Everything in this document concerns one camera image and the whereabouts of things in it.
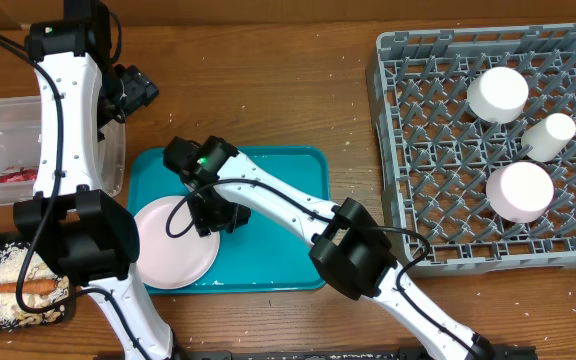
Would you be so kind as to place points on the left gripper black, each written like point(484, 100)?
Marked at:
point(140, 89)

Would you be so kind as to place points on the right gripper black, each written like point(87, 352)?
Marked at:
point(214, 216)

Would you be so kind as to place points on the large pink plate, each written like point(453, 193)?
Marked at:
point(170, 263)

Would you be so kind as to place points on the red ketchup packet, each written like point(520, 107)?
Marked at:
point(18, 174)

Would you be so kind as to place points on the orange carrot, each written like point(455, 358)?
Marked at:
point(32, 287)

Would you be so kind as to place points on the rice and peanuts pile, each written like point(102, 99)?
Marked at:
point(12, 315)

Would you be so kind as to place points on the grey dishwasher rack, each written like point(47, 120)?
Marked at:
point(437, 155)

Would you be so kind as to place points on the small pink plate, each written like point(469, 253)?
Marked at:
point(520, 192)

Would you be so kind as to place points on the pale green saucer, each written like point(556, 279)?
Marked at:
point(498, 95)

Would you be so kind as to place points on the white cup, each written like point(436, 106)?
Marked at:
point(548, 137)

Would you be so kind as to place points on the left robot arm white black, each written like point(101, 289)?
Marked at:
point(71, 222)

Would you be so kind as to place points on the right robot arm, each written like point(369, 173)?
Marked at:
point(349, 250)

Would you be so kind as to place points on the teal serving tray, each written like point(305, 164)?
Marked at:
point(261, 256)

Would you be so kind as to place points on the clear plastic bin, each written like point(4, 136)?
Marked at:
point(20, 128)

